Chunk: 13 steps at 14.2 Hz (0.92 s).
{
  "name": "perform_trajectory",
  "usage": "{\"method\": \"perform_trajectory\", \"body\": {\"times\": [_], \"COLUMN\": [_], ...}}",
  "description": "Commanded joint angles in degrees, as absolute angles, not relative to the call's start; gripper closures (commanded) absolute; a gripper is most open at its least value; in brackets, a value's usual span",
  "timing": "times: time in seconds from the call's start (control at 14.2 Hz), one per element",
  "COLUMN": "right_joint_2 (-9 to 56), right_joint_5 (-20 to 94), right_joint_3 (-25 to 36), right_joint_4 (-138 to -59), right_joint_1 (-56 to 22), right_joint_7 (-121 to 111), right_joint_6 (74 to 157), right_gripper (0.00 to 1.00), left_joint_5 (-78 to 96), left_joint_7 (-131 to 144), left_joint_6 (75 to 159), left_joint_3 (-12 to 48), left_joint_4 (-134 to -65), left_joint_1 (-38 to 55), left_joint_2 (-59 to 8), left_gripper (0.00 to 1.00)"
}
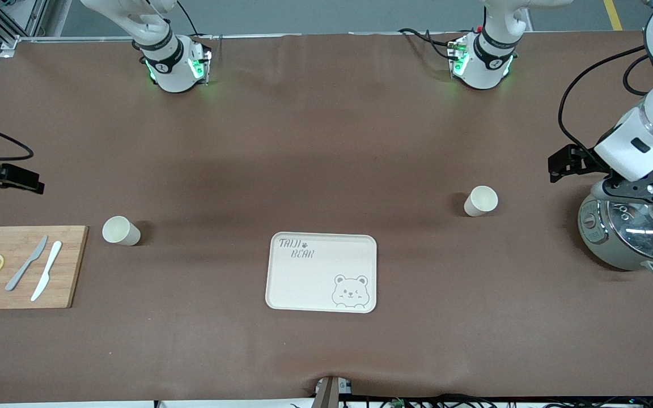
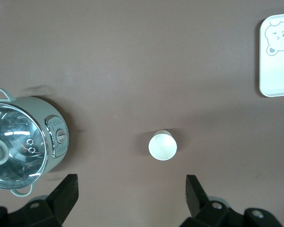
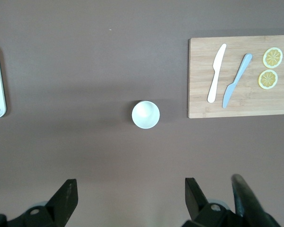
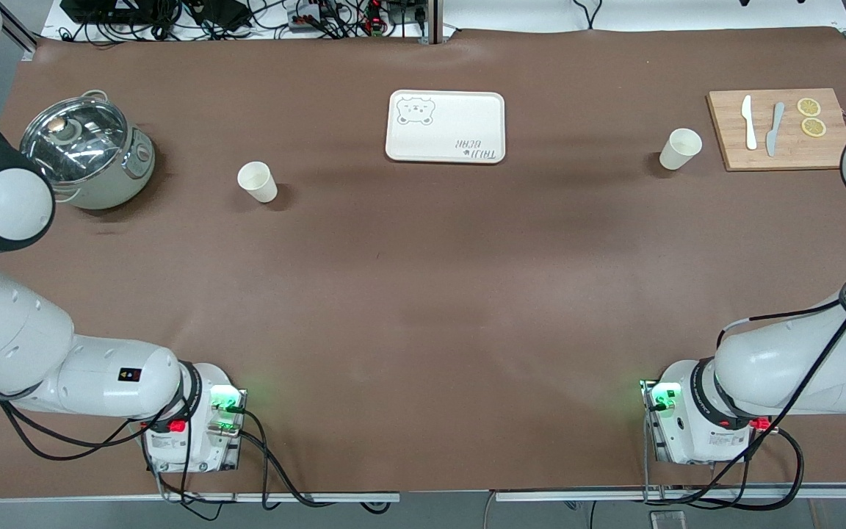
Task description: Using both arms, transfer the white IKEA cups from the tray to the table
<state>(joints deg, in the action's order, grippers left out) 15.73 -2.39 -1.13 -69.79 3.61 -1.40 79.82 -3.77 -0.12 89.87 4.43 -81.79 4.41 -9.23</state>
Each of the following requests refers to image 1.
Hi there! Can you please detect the black left base cable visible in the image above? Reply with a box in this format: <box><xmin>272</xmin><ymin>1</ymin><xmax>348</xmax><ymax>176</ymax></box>
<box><xmin>397</xmin><ymin>27</ymin><xmax>463</xmax><ymax>63</ymax></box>

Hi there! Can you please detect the black base cable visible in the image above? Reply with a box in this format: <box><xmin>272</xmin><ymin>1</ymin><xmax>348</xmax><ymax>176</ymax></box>
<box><xmin>397</xmin><ymin>27</ymin><xmax>463</xmax><ymax>63</ymax></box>
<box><xmin>176</xmin><ymin>0</ymin><xmax>214</xmax><ymax>40</ymax></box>

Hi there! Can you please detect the white plastic cup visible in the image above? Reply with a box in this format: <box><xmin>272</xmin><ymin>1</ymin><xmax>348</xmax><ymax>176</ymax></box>
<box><xmin>463</xmin><ymin>185</ymin><xmax>499</xmax><ymax>218</ymax></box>
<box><xmin>102</xmin><ymin>215</ymin><xmax>142</xmax><ymax>247</ymax></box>

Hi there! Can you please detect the white plastic knife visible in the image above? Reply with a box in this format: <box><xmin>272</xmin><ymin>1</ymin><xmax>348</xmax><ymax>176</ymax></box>
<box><xmin>31</xmin><ymin>241</ymin><xmax>63</xmax><ymax>301</ymax></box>

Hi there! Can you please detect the grey plastic knife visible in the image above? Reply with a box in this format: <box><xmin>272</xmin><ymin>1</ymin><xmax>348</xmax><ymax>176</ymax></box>
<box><xmin>5</xmin><ymin>235</ymin><xmax>49</xmax><ymax>292</ymax></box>

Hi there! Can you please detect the cream bear print tray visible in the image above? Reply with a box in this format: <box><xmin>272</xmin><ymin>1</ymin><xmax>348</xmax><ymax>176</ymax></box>
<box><xmin>265</xmin><ymin>232</ymin><xmax>378</xmax><ymax>314</ymax></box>

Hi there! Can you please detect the wooden cutting board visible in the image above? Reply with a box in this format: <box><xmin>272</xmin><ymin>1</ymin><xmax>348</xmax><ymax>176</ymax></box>
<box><xmin>0</xmin><ymin>226</ymin><xmax>89</xmax><ymax>309</ymax></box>

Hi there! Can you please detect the table edge camera mount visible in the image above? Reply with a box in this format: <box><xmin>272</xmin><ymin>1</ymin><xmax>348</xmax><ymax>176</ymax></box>
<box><xmin>312</xmin><ymin>375</ymin><xmax>353</xmax><ymax>408</ymax></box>

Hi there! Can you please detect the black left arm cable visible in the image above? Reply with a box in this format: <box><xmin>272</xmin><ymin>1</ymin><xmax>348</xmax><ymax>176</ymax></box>
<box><xmin>557</xmin><ymin>45</ymin><xmax>653</xmax><ymax>166</ymax></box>

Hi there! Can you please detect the aluminium frame rail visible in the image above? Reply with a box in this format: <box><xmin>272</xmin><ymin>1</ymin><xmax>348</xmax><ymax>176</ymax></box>
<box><xmin>0</xmin><ymin>0</ymin><xmax>49</xmax><ymax>58</ymax></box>

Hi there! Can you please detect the black right base cable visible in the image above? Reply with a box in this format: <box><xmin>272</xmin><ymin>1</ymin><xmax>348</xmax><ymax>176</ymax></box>
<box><xmin>176</xmin><ymin>0</ymin><xmax>214</xmax><ymax>40</ymax></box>

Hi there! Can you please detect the grey-green electric cooking pot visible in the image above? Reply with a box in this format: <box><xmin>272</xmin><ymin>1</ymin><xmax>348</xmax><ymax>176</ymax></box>
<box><xmin>578</xmin><ymin>193</ymin><xmax>653</xmax><ymax>277</ymax></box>

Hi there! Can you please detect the glass pot lid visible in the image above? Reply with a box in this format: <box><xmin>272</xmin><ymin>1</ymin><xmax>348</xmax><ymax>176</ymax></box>
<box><xmin>606</xmin><ymin>198</ymin><xmax>653</xmax><ymax>262</ymax></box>

